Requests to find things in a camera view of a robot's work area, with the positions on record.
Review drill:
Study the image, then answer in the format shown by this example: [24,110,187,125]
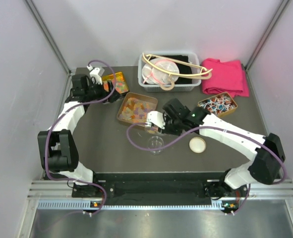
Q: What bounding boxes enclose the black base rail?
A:
[68,172,247,206]

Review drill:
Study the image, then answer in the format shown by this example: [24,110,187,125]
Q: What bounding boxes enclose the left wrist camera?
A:
[87,65,105,85]

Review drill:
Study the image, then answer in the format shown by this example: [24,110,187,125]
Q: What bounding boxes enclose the gold tin pastel gummies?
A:
[117,92,158,124]

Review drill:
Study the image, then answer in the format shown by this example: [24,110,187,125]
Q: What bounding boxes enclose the white round lid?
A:
[189,137,206,153]

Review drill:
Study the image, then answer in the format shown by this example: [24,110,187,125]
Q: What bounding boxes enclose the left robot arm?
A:
[37,74,119,197]

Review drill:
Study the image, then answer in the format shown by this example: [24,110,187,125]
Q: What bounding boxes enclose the pink cloth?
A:
[201,58,249,97]

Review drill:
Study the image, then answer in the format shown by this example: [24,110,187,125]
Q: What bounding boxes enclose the grey plastic basket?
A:
[137,52,202,93]

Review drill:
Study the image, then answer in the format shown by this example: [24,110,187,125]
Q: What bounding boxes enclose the clear round container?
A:
[147,136,165,155]

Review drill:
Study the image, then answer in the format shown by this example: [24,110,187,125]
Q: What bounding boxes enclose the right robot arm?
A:
[158,99,285,196]

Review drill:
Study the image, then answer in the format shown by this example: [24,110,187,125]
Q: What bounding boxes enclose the round white mesh bag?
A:
[141,57,180,85]

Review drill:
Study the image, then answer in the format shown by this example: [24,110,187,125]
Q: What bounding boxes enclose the black cloth in basket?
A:
[166,55,192,74]

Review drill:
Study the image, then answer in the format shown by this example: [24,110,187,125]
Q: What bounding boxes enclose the gold tin wrapped candies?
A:
[198,92,238,118]

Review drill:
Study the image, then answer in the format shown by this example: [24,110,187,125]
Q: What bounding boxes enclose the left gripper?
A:
[84,79,121,104]

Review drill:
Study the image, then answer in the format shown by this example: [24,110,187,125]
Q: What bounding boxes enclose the wooden clothes hanger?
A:
[141,53,212,91]

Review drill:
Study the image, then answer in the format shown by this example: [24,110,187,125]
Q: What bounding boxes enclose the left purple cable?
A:
[36,59,117,231]

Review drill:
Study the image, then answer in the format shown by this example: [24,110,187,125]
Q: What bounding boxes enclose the gold tin colourful gummies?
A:
[102,71,129,95]

